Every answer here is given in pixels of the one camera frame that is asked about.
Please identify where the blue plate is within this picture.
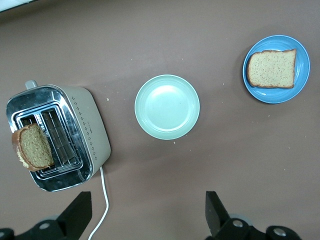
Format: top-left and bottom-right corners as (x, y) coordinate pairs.
(241, 34), (311, 105)

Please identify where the light green plate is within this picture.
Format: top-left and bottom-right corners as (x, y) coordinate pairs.
(134, 74), (201, 140)

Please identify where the white toaster power cable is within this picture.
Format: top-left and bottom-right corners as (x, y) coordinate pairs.
(87, 166), (110, 240)

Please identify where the beige and chrome toaster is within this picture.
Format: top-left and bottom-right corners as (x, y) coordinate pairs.
(6, 79), (112, 193)

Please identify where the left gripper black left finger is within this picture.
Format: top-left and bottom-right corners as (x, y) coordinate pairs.
(0, 191), (93, 240)

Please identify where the brown bread slice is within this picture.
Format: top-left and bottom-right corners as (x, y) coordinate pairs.
(11, 122), (55, 172)
(246, 48), (297, 90)

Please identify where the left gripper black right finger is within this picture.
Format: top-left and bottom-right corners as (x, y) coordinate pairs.
(205, 191), (305, 240)

